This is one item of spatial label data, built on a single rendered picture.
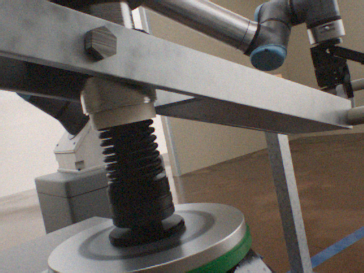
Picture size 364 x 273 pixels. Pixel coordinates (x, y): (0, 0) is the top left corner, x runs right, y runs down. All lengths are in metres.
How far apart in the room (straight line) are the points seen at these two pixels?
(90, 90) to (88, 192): 1.03
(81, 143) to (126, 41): 1.13
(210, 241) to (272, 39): 0.79
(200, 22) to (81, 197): 0.71
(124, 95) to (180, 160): 6.05
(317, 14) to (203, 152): 5.67
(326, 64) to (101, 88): 0.86
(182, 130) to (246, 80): 6.00
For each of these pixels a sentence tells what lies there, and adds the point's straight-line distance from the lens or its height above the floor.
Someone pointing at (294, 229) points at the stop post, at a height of 0.30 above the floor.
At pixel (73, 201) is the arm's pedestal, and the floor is 0.77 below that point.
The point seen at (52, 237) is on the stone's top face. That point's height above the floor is 0.85.
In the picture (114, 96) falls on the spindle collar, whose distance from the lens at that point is 0.40.
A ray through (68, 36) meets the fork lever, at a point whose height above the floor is 1.08.
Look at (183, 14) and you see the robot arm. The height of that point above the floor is 1.24.
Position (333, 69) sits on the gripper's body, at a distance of 1.16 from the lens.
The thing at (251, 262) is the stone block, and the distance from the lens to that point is 0.44.
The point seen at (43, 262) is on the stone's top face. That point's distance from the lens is 0.55.
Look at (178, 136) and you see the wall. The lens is 6.43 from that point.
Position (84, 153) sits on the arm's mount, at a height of 0.92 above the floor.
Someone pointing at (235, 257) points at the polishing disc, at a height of 0.86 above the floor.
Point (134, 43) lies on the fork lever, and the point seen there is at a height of 1.07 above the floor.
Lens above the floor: 1.00
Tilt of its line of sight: 3 degrees down
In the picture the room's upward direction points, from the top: 11 degrees counter-clockwise
